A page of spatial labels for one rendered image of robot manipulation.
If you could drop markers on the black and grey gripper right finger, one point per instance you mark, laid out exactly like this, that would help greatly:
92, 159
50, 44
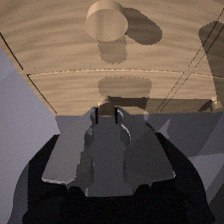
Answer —
150, 158

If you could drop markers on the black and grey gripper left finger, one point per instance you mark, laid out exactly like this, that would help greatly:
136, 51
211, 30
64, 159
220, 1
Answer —
64, 161

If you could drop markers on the wooden chest of drawers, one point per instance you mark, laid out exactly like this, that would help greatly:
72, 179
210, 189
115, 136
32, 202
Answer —
186, 71

